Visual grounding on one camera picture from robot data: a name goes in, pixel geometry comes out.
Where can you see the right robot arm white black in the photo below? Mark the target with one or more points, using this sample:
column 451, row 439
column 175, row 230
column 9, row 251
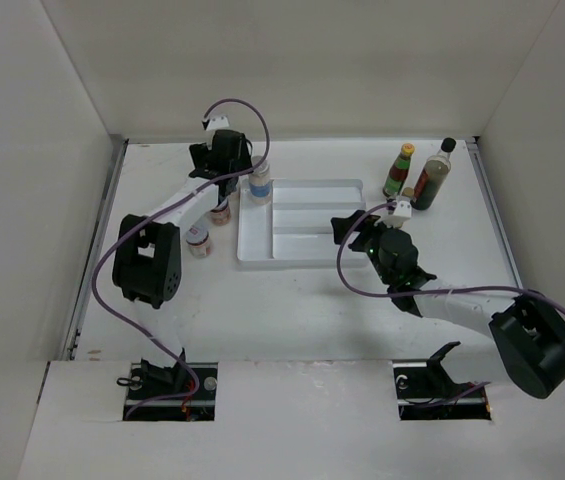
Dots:
column 527, row 328

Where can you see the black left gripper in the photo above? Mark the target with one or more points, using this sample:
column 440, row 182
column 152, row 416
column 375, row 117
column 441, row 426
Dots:
column 200, row 153

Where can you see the red sauce bottle yellow cap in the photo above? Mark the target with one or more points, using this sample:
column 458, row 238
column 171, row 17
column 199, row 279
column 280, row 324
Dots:
column 398, row 172

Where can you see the tall jar silver lid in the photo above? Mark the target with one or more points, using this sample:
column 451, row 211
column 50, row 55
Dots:
column 235, row 195

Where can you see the white divided organizer tray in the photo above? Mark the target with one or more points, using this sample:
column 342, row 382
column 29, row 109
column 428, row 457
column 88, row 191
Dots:
column 293, row 230

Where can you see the small yellow label bottle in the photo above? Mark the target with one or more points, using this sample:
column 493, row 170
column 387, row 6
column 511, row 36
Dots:
column 408, row 192

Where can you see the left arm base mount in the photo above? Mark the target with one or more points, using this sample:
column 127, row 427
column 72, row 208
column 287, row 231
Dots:
column 164, row 394

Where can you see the front spice jar white lid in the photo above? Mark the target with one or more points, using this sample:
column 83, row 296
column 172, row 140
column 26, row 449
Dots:
column 198, row 241

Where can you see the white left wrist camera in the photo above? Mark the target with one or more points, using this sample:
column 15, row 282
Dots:
column 215, row 122

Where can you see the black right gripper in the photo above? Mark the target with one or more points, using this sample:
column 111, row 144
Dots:
column 366, row 225

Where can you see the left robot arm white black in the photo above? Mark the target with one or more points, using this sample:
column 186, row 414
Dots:
column 147, row 259

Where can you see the spice jar white red lid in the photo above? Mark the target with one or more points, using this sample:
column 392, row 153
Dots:
column 221, row 214

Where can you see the dark soy sauce bottle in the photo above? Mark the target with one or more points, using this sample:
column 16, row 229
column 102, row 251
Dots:
column 432, row 176

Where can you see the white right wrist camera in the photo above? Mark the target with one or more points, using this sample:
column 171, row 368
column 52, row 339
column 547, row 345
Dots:
column 398, row 213

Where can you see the small bottle blue label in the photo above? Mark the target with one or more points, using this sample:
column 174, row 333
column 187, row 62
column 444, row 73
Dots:
column 260, row 183

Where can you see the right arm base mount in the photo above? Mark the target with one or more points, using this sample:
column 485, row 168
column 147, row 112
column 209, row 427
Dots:
column 426, row 392

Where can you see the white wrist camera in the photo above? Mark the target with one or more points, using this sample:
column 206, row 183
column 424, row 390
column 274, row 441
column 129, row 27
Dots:
column 398, row 213
column 215, row 122

